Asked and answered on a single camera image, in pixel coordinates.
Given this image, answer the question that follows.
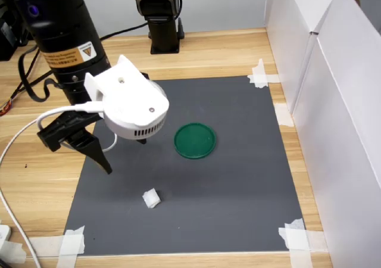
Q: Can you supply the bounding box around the round green lid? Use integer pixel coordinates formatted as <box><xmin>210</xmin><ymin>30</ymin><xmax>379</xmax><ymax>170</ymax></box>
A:
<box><xmin>173</xmin><ymin>122</ymin><xmax>217</xmax><ymax>160</ymax></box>

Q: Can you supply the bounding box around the dark grey mat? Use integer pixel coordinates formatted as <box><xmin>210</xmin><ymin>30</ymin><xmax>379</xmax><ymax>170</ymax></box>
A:
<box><xmin>63</xmin><ymin>75</ymin><xmax>306</xmax><ymax>255</ymax></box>

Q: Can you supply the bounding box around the white tape cross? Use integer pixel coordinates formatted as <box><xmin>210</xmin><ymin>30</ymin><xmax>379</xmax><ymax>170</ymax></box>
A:
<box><xmin>277</xmin><ymin>218</ymin><xmax>329</xmax><ymax>268</ymax></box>
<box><xmin>247</xmin><ymin>58</ymin><xmax>281</xmax><ymax>89</ymax></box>
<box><xmin>28</xmin><ymin>225</ymin><xmax>86</xmax><ymax>268</ymax></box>

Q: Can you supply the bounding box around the black bag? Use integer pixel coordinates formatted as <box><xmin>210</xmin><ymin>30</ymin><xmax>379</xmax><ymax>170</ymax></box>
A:
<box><xmin>0</xmin><ymin>0</ymin><xmax>40</xmax><ymax>62</ymax></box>

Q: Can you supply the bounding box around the pale tape strip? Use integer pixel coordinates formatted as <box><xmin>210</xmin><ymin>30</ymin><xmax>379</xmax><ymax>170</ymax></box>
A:
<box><xmin>273</xmin><ymin>102</ymin><xmax>295</xmax><ymax>128</ymax></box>

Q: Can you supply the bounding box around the white partition panel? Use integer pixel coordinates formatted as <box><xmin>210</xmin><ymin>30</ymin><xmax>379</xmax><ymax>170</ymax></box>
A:
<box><xmin>264</xmin><ymin>0</ymin><xmax>346</xmax><ymax>114</ymax></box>
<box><xmin>292</xmin><ymin>0</ymin><xmax>381</xmax><ymax>268</ymax></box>

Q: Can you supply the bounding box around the white camera cable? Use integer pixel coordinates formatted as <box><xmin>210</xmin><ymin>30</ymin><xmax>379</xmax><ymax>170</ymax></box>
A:
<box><xmin>0</xmin><ymin>101</ymin><xmax>118</xmax><ymax>268</ymax></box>

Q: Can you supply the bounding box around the white camera box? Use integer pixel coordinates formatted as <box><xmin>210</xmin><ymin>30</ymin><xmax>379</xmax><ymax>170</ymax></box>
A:
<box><xmin>83</xmin><ymin>54</ymin><xmax>171</xmax><ymax>141</ymax></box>

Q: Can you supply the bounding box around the braided black cable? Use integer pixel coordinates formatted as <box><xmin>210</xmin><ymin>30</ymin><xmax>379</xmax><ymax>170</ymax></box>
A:
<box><xmin>10</xmin><ymin>40</ymin><xmax>41</xmax><ymax>102</ymax></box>

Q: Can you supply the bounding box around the coloured wire bundle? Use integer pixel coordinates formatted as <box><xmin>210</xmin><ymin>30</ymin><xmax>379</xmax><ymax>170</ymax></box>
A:
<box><xmin>0</xmin><ymin>96</ymin><xmax>14</xmax><ymax>117</ymax></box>

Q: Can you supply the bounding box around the black flat wrist cable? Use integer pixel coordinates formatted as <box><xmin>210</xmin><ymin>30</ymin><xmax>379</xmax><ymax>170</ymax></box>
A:
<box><xmin>18</xmin><ymin>45</ymin><xmax>65</xmax><ymax>102</ymax></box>

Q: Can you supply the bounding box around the thick black cable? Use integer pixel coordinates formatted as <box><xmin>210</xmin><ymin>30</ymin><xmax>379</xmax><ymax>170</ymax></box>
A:
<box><xmin>10</xmin><ymin>21</ymin><xmax>150</xmax><ymax>102</ymax></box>

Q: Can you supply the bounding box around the white tape on bracket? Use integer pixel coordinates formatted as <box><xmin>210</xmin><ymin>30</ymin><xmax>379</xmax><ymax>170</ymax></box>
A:
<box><xmin>0</xmin><ymin>240</ymin><xmax>27</xmax><ymax>264</ymax></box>

